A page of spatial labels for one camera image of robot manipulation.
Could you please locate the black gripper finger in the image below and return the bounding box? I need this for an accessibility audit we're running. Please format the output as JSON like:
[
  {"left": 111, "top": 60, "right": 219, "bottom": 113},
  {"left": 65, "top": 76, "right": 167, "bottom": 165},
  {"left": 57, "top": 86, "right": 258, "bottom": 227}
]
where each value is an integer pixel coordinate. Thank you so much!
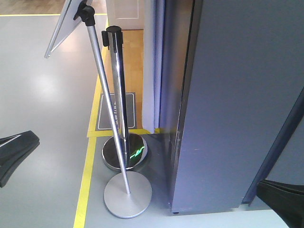
[
  {"left": 256, "top": 180, "right": 304, "bottom": 228},
  {"left": 0, "top": 131, "right": 40, "bottom": 188}
]

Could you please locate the dark floor sign sticker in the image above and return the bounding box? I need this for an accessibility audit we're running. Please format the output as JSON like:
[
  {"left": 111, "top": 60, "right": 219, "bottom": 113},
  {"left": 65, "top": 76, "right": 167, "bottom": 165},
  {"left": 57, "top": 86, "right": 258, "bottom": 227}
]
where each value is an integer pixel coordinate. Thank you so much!
[{"left": 95, "top": 93, "right": 137, "bottom": 131}]

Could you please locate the chrome barrier post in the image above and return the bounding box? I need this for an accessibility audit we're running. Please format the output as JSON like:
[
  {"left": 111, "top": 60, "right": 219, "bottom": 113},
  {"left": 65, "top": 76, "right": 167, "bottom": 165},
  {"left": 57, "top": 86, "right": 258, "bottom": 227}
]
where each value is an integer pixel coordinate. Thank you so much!
[{"left": 102, "top": 26, "right": 148, "bottom": 171}]

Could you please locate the grey fridge door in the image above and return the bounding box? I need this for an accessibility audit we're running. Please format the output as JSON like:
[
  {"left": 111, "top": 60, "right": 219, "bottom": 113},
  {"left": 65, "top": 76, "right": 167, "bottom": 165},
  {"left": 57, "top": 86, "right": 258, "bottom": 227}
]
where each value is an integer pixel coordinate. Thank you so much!
[{"left": 171, "top": 0, "right": 304, "bottom": 214}]

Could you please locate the silver sign stand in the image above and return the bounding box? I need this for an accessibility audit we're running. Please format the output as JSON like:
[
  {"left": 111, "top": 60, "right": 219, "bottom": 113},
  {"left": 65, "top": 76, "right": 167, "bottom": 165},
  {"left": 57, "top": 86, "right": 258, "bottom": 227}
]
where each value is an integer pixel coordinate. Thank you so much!
[{"left": 45, "top": 0, "right": 152, "bottom": 219}]

